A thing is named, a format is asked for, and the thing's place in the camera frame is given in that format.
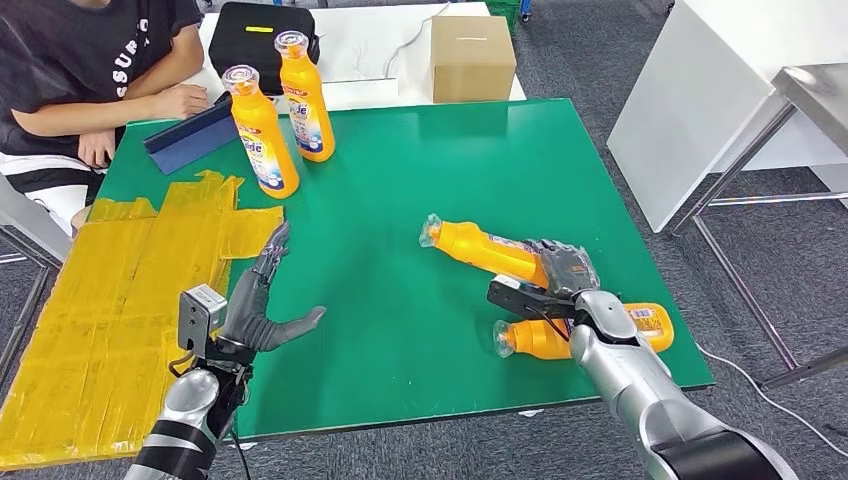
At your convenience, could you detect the grey metal frame table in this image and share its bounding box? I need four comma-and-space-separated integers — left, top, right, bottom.
0, 175, 73, 386

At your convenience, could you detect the brown cardboard box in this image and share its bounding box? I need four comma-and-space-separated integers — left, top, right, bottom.
430, 14, 518, 105

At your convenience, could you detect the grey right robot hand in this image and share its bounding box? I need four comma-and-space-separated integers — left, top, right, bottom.
523, 238, 601, 299

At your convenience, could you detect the white table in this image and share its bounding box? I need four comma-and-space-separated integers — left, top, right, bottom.
178, 1, 528, 117

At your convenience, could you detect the orange detergent bottle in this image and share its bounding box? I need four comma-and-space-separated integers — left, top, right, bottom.
492, 302, 676, 361
220, 64, 301, 200
418, 213, 551, 291
274, 30, 337, 164

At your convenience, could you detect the person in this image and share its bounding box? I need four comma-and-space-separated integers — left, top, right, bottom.
0, 0, 210, 233

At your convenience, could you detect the white flat box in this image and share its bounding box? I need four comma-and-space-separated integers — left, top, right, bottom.
321, 78, 400, 111

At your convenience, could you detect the green plastic crate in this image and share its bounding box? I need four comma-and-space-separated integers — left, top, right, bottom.
485, 0, 523, 34

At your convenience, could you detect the blue tablet case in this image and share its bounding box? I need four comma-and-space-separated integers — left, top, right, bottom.
143, 92, 240, 176

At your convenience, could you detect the white board panel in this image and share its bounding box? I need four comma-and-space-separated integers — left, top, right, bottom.
606, 0, 848, 234

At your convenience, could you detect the black carrying bag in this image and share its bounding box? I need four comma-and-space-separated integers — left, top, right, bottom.
207, 1, 322, 97

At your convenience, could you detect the person's hand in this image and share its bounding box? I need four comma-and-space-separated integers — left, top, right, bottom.
153, 82, 210, 121
76, 129, 119, 168

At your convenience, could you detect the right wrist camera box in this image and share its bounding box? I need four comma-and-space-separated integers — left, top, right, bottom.
486, 274, 578, 321

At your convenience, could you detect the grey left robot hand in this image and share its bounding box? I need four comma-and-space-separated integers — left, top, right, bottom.
221, 221, 327, 354

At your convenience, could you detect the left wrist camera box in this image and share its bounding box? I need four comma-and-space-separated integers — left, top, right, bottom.
177, 284, 229, 352

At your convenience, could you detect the thin white table cable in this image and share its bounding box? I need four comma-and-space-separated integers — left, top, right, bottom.
382, 3, 452, 77

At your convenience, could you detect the white floor cable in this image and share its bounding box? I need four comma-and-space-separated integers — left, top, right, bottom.
694, 341, 848, 458

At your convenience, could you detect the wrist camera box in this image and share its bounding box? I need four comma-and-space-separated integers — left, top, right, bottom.
486, 274, 578, 321
177, 284, 229, 352

